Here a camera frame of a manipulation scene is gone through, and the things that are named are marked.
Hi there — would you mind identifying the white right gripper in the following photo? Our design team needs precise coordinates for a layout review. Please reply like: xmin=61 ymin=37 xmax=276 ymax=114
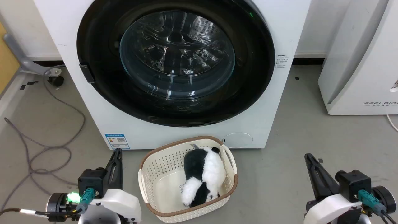
xmin=303 ymin=153 xmax=363 ymax=224

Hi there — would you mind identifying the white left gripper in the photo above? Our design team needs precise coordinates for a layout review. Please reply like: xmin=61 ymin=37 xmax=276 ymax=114
xmin=78 ymin=148 xmax=142 ymax=224

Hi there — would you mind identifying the white front-load washing machine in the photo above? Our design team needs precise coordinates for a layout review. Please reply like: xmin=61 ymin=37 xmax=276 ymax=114
xmin=33 ymin=0 xmax=312 ymax=150

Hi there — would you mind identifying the black round washer door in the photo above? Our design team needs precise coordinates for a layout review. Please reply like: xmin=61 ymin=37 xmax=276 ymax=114
xmin=76 ymin=0 xmax=276 ymax=128

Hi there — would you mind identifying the blue energy label sticker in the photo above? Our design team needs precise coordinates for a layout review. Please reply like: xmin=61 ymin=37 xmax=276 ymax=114
xmin=105 ymin=134 xmax=130 ymax=150

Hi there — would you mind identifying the cream perforated laundry basket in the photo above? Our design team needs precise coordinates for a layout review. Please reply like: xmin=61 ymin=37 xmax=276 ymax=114
xmin=138 ymin=135 xmax=238 ymax=224

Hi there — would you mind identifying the black and white plush panda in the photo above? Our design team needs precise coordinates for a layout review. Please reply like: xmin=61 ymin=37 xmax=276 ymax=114
xmin=181 ymin=147 xmax=226 ymax=208

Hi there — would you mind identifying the round white filter cover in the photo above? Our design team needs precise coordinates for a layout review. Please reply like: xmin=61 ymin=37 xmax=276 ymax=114
xmin=222 ymin=133 xmax=253 ymax=148

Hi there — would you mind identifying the white air purifier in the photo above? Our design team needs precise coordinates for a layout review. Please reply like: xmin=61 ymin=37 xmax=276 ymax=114
xmin=317 ymin=0 xmax=398 ymax=116

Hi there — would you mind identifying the grey leg with black caster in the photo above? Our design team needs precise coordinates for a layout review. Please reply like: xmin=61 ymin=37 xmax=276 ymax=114
xmin=3 ymin=33 xmax=65 ymax=87

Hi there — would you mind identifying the black cable with teal plug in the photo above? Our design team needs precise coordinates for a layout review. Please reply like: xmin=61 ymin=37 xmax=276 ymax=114
xmin=0 ymin=188 xmax=95 ymax=219
xmin=358 ymin=189 xmax=398 ymax=224

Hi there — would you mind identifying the grey floor cable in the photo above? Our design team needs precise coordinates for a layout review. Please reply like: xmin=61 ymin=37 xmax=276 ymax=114
xmin=0 ymin=67 xmax=86 ymax=215

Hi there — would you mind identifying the white power cable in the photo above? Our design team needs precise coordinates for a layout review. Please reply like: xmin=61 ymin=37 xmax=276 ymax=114
xmin=386 ymin=114 xmax=398 ymax=132

